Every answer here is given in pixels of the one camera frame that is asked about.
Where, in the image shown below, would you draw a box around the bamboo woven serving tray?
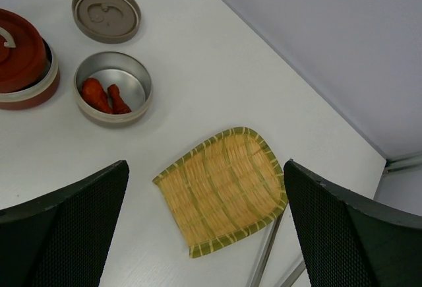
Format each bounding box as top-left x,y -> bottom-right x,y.
153,127 -> 288,259

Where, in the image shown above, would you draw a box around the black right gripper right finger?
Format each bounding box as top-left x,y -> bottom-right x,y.
284,160 -> 421,286

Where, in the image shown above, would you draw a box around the red lunch box lid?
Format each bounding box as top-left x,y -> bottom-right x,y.
1,9 -> 47,93

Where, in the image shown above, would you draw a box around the stainless steel food tongs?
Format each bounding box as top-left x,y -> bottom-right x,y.
249,214 -> 306,287

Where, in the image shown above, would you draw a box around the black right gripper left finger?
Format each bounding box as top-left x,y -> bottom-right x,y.
1,160 -> 129,286

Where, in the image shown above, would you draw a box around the beige steel lunch box bowl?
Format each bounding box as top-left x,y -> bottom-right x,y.
73,51 -> 153,127

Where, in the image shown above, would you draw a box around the beige lunch box lid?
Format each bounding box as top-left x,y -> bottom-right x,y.
71,0 -> 142,44

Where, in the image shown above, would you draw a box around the red steel lunch box bowl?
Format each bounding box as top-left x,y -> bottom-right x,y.
1,40 -> 60,110

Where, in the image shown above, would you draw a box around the red food piece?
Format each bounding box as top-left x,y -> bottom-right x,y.
107,84 -> 132,114
82,78 -> 113,114

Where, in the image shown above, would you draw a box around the aluminium right side frame rail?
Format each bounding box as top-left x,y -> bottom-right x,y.
382,151 -> 422,175

